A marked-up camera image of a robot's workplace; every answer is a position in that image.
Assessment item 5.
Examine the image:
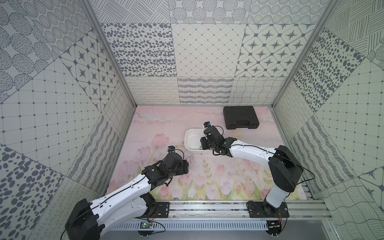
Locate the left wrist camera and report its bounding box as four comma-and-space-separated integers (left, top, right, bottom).
168, 146, 176, 153

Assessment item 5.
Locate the aluminium rail frame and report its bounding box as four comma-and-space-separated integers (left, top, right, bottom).
155, 200, 332, 220

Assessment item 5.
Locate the white vented cable duct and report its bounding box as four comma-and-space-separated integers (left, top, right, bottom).
113, 220, 268, 231

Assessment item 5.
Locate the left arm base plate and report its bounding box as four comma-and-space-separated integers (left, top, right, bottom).
143, 202, 170, 219

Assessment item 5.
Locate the left circuit board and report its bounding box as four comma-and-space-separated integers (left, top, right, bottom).
140, 221, 152, 229

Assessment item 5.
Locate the black plastic tool case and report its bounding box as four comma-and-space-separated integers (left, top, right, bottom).
223, 106, 260, 130

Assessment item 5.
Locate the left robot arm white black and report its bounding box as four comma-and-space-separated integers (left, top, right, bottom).
63, 150, 189, 240

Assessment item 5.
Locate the right circuit board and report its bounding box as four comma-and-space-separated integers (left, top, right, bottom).
267, 221, 282, 231

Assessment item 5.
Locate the white plastic storage box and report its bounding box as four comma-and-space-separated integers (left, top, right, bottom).
184, 128, 212, 154

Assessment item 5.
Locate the circuit board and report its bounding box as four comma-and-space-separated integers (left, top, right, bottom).
267, 221, 282, 231
140, 221, 152, 229

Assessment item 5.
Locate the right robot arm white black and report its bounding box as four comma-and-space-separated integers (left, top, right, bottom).
200, 122, 304, 211

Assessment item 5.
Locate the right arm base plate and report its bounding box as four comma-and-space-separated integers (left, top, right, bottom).
246, 201, 290, 218

